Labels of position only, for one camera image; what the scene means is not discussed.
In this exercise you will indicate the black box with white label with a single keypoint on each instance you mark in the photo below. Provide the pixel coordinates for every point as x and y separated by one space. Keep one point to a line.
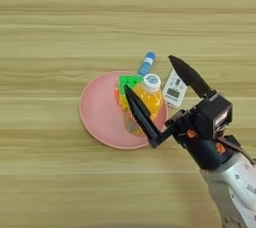
213 113

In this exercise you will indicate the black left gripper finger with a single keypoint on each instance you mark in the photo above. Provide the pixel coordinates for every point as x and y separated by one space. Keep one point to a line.
141 113

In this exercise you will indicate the multicoloured puzzle cube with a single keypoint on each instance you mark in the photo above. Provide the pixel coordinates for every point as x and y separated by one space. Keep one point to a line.
129 80

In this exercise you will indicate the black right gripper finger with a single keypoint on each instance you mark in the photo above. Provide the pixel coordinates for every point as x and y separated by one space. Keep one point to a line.
191 75

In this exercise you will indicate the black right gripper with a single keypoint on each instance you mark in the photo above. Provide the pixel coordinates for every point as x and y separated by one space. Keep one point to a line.
206 152

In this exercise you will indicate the orange juice bottle white cap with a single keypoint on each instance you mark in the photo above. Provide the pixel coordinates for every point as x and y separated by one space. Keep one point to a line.
151 97

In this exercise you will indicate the blue glue stick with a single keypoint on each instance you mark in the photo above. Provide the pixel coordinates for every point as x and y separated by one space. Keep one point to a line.
146 64

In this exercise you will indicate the white remote control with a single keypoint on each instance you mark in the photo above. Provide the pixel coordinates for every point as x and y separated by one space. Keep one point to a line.
174 91

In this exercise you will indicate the pink round plate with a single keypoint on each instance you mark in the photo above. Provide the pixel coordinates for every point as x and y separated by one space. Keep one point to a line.
100 115

